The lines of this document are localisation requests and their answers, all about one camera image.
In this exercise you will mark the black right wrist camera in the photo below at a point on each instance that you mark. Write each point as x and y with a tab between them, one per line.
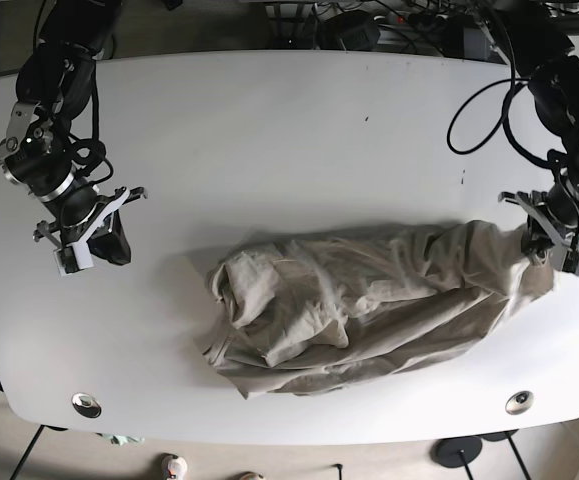
109	241

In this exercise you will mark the white orange shoe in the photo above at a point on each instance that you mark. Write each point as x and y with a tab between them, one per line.
174	468

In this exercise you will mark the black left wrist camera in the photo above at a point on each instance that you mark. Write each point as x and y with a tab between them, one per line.
535	243

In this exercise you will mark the table cable grommet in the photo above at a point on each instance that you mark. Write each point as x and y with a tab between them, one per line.
86	405
519	403

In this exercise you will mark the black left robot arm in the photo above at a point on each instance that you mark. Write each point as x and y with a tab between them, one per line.
542	59

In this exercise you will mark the right black floor stand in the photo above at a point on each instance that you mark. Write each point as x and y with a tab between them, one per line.
507	436

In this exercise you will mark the left black floor stand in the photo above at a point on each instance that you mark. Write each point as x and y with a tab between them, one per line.
457	452

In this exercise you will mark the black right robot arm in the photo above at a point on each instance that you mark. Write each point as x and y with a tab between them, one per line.
52	143

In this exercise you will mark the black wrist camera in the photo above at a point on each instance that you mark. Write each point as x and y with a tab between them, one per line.
535	243
109	241

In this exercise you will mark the black floor stand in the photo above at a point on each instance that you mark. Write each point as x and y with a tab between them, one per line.
457	452
507	436

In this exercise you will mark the beige T-shirt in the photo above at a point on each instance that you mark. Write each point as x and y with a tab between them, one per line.
315	314

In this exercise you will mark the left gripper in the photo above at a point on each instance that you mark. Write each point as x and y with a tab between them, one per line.
556	219

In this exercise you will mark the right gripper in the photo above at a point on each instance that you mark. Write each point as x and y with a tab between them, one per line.
78	209

